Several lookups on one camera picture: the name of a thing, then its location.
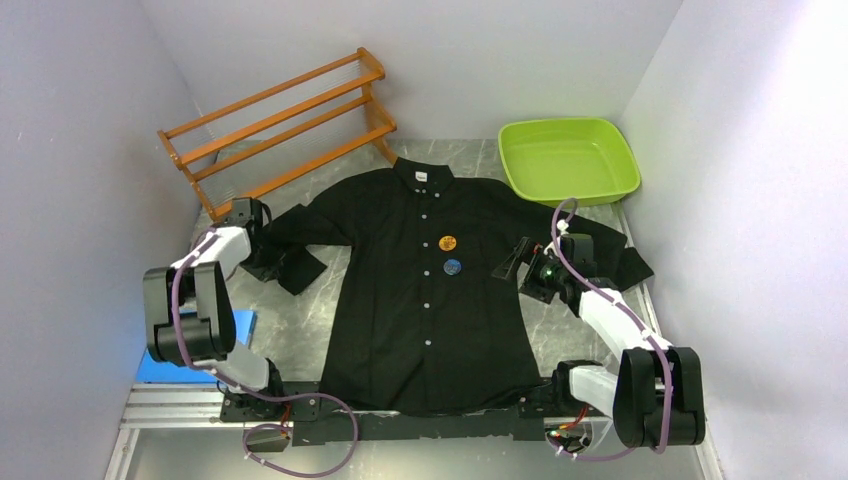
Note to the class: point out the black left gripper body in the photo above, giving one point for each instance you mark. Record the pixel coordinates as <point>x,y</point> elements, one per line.
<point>263,262</point>

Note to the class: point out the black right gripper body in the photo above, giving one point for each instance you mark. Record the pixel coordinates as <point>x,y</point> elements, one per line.
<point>543,277</point>

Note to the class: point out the blue round brooch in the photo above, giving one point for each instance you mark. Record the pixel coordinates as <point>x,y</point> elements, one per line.
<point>452,267</point>

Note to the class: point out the orange round brooch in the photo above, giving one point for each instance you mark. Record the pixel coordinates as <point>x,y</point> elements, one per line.
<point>447,243</point>

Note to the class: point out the black button shirt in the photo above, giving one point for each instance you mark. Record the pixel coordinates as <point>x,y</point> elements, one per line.
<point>406,336</point>

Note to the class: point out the orange wooden rack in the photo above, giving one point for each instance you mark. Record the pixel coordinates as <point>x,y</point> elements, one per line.
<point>327,113</point>

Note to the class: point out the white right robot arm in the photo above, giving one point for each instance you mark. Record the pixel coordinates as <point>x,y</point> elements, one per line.
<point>653,395</point>

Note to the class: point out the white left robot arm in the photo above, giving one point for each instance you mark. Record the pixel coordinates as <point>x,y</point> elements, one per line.
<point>188,314</point>

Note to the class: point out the green plastic basin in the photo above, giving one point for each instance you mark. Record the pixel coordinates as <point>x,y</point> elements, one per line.
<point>550,160</point>

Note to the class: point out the blue foam pad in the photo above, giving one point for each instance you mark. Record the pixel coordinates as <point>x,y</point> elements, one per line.
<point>152,372</point>

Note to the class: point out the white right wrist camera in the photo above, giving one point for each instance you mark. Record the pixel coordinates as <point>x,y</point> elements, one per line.
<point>562,232</point>

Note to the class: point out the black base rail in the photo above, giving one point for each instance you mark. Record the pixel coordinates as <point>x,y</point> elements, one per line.
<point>313,421</point>

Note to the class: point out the aluminium frame rail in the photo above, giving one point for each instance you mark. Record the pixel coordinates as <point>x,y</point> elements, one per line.
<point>175,432</point>

